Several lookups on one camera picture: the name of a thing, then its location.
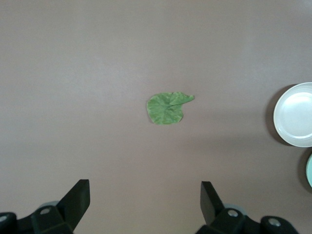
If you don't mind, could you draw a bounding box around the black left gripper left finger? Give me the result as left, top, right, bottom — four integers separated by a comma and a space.
30, 179, 91, 234

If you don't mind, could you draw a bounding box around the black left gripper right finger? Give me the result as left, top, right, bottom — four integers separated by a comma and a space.
200, 180, 247, 234

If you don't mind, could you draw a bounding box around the green lettuce leaf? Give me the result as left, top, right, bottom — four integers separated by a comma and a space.
146, 92, 195, 126

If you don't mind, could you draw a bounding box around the pale green plate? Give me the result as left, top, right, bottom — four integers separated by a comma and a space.
305, 153, 312, 188

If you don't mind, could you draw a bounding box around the beige plate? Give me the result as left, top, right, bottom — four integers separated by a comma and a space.
273, 82, 312, 148

